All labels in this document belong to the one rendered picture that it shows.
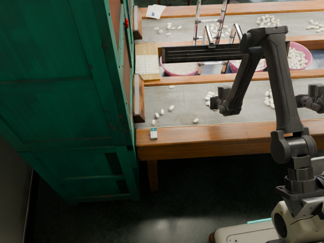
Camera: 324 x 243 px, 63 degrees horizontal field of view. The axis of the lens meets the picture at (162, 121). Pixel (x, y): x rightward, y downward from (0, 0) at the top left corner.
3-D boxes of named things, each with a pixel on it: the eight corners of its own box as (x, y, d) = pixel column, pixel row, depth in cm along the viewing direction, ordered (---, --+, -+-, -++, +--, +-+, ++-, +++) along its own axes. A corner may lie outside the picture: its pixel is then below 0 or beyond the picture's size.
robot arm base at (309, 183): (290, 201, 73) (331, 194, 74) (288, 172, 72) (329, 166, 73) (275, 191, 81) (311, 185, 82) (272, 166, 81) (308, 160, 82)
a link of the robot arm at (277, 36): (259, 14, 78) (290, 12, 79) (240, 34, 91) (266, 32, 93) (288, 165, 74) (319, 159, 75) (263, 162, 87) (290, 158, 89)
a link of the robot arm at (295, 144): (295, 174, 74) (312, 171, 75) (291, 139, 74) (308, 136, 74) (276, 168, 83) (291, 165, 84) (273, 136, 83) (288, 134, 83)
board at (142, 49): (160, 80, 159) (160, 78, 158) (135, 81, 159) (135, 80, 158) (157, 44, 178) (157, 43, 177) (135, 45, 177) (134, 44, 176)
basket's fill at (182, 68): (199, 81, 170) (200, 74, 165) (164, 83, 169) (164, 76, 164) (194, 57, 182) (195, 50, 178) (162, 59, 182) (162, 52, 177)
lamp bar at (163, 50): (287, 58, 129) (293, 46, 124) (161, 64, 128) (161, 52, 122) (282, 47, 134) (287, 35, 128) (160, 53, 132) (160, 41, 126)
